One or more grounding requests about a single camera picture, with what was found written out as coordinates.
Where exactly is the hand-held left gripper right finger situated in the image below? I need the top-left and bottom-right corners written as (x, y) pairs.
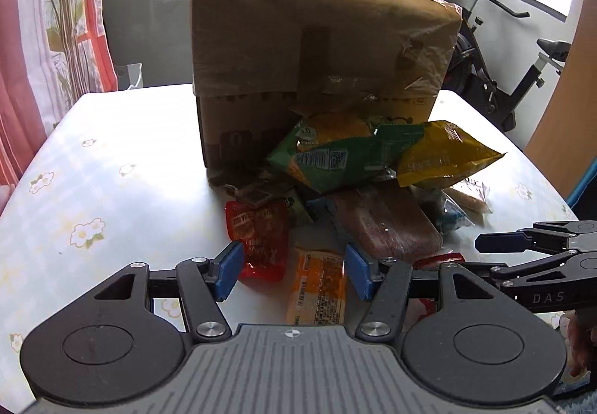
top-left (343, 242), bottom-right (503, 343)

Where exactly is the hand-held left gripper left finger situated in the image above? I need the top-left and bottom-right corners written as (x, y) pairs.
top-left (93, 241), bottom-right (246, 343)

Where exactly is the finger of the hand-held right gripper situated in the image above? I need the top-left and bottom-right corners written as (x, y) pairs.
top-left (466, 250), bottom-right (597, 288)
top-left (475, 220), bottom-right (597, 257)

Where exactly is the orange snack packet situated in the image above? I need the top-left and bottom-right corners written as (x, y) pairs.
top-left (284, 247), bottom-right (348, 327)

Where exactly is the red snack packet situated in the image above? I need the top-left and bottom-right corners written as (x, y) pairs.
top-left (225, 200), bottom-right (290, 283)

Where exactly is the clear beige snack packet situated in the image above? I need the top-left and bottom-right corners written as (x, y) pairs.
top-left (445, 181), bottom-right (494, 215)

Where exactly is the clear brown bread packet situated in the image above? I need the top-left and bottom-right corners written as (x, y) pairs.
top-left (305, 185), bottom-right (443, 264)

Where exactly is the clear blue print cake packet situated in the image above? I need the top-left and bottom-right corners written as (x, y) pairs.
top-left (420, 190), bottom-right (475, 236)

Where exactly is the small red packet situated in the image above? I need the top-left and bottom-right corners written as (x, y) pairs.
top-left (410, 252), bottom-right (467, 324)

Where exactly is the yellow snack bag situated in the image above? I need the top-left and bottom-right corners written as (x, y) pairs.
top-left (396, 120), bottom-right (508, 190)

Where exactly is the green snack bag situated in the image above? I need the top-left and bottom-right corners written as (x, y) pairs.
top-left (266, 112), bottom-right (426, 197)

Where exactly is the taped cardboard box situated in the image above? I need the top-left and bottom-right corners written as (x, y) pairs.
top-left (187, 0), bottom-right (463, 189)

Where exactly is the person's right hand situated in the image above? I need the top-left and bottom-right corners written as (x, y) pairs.
top-left (562, 309), bottom-right (597, 381)

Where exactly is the dark brown snack packet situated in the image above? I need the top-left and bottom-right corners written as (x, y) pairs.
top-left (234, 181), bottom-right (281, 206)

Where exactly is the blue cloth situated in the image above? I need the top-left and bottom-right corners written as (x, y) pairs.
top-left (566, 160), bottom-right (597, 215)

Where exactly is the black exercise bike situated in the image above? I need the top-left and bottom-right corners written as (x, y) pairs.
top-left (434, 0), bottom-right (572, 133)

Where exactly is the wooden panel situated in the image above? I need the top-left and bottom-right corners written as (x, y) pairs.
top-left (525, 0), bottom-right (597, 206)

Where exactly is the printed curtain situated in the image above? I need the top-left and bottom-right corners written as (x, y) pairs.
top-left (0, 0), bottom-right (120, 191)

